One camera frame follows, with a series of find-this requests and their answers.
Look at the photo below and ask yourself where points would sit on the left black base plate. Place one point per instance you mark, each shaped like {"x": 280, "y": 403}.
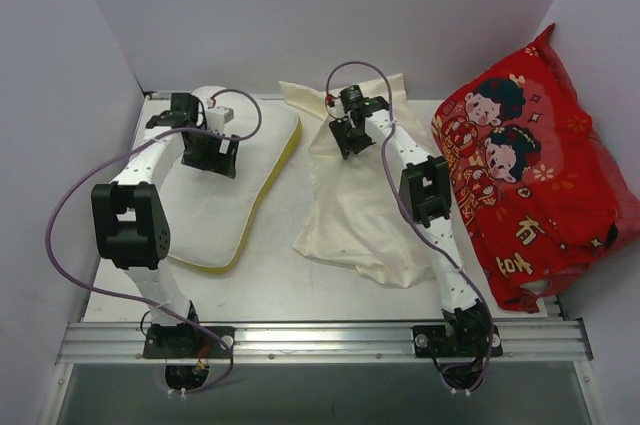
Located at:
{"x": 181, "y": 342}

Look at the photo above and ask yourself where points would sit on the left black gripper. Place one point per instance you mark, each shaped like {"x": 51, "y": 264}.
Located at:
{"x": 211, "y": 156}

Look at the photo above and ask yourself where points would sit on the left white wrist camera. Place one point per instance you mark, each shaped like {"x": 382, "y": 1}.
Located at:
{"x": 217, "y": 117}

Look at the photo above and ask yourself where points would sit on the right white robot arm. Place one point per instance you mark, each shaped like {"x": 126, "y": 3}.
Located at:
{"x": 420, "y": 186}

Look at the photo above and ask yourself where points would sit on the aluminium mounting rail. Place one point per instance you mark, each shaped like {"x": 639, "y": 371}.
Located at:
{"x": 529, "y": 340}

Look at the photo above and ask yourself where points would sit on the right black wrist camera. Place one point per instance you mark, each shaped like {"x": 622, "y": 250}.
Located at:
{"x": 351, "y": 98}

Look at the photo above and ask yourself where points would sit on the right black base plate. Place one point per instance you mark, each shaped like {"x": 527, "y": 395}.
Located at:
{"x": 434, "y": 341}

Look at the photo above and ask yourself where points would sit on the cream pillowcase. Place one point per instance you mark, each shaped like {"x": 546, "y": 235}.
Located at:
{"x": 354, "y": 221}

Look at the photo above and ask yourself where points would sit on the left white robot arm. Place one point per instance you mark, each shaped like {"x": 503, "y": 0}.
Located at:
{"x": 130, "y": 223}

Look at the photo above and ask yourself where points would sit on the red cartoon print bag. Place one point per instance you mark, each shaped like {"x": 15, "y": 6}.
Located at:
{"x": 541, "y": 197}

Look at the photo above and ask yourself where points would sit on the white pillow yellow edge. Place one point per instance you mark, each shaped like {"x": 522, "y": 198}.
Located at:
{"x": 210, "y": 215}

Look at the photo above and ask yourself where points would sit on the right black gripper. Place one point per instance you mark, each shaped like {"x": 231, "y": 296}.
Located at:
{"x": 350, "y": 137}

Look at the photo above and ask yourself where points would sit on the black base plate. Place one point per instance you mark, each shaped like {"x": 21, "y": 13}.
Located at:
{"x": 181, "y": 342}
{"x": 434, "y": 341}

